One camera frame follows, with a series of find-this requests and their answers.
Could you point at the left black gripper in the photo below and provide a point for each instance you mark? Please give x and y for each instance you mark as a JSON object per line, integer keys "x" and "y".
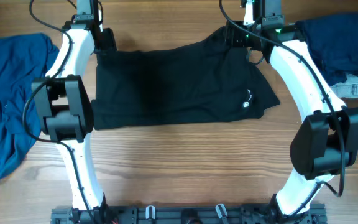
{"x": 107, "y": 39}

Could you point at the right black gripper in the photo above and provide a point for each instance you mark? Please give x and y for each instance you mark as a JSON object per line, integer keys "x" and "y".
{"x": 234, "y": 38}

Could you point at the black t-shirt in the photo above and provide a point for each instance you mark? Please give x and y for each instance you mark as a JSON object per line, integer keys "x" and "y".
{"x": 205, "y": 82}

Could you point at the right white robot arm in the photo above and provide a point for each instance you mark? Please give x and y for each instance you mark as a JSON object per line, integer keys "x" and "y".
{"x": 327, "y": 140}

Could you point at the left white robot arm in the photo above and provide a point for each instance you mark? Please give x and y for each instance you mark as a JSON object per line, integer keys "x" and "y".
{"x": 66, "y": 116}

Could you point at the teal blue shirt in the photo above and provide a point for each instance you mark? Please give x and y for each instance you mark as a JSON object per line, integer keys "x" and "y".
{"x": 23, "y": 58}

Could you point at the navy blue folded garment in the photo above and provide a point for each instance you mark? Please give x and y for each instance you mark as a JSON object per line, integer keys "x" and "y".
{"x": 333, "y": 45}

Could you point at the grey folded garment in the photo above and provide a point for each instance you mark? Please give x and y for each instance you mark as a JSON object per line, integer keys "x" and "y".
{"x": 347, "y": 89}

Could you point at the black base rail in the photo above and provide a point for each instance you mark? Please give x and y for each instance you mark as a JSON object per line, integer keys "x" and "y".
{"x": 191, "y": 214}

